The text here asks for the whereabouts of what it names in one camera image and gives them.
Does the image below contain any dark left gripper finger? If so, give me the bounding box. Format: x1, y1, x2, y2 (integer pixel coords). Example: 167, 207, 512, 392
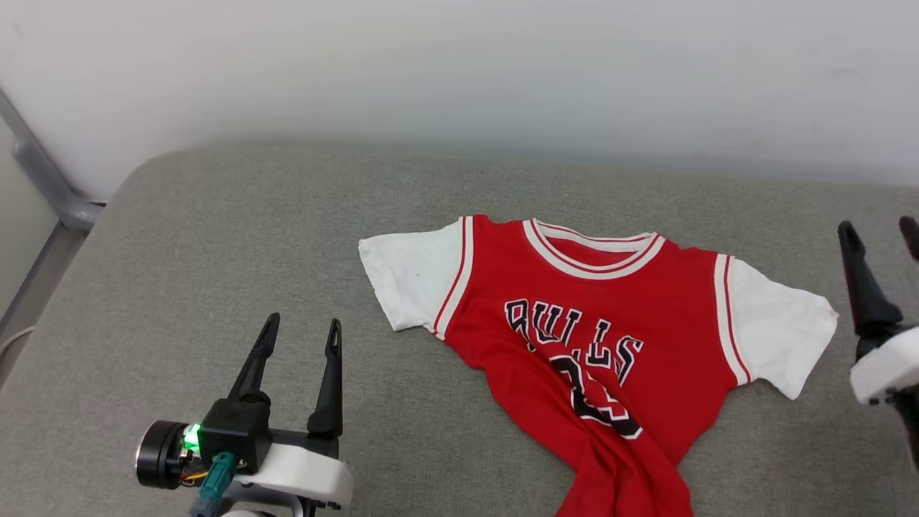
307, 319, 345, 439
228, 313, 281, 405

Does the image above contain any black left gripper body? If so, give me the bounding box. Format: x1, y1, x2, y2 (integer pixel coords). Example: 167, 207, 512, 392
135, 420, 201, 490

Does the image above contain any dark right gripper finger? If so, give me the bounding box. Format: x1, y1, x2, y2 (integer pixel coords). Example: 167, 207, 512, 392
899, 215, 919, 264
837, 221, 904, 360

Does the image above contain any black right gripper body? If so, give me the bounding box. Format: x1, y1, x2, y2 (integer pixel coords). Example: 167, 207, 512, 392
894, 386, 919, 469

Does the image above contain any red white Bulls jersey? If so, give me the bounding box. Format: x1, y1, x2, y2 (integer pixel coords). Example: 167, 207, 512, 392
358, 214, 839, 517

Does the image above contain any grey fabric sofa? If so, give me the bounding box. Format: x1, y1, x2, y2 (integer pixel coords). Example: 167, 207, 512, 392
0, 144, 919, 517

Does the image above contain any left camera cable teal plug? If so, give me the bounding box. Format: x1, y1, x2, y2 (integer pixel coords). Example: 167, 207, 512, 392
189, 452, 238, 517

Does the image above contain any thin white cable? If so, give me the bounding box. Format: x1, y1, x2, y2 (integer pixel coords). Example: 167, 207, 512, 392
0, 326, 36, 361

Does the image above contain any grey metal pipe rail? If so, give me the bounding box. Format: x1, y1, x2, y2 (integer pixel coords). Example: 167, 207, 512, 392
0, 86, 106, 345

